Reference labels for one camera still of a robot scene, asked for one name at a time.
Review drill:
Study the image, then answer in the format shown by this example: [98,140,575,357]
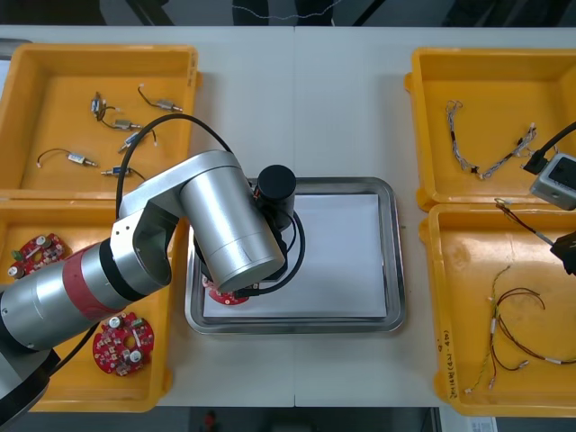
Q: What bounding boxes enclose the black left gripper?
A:
[267,221,291,276]

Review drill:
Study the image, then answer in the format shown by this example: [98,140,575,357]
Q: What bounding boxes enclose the red-black harness with ring terminal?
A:
[493,197,555,247]

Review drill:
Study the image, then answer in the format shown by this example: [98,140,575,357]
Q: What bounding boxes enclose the round red circuit board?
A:
[6,232,73,289]
[92,310,157,377]
[202,274,252,308]

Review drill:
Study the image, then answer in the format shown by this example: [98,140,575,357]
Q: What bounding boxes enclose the white sheet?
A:
[202,193,389,319]

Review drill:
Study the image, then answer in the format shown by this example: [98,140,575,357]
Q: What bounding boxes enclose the yellow-orange plastic bin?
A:
[403,47,576,212]
[0,42,203,203]
[0,197,193,414]
[418,202,576,418]

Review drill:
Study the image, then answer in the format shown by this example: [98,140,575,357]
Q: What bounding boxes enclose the steel tray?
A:
[184,175,406,335]

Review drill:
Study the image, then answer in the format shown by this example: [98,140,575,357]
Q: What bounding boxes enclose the white printed label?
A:
[465,416,499,432]

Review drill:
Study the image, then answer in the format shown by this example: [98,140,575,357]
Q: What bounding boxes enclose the group of metal solenoids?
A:
[99,83,184,182]

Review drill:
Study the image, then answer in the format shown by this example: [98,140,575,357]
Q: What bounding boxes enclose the red wire harness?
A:
[488,287,576,388]

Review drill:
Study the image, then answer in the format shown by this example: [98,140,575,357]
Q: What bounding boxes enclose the thin white cable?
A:
[231,1,344,20]

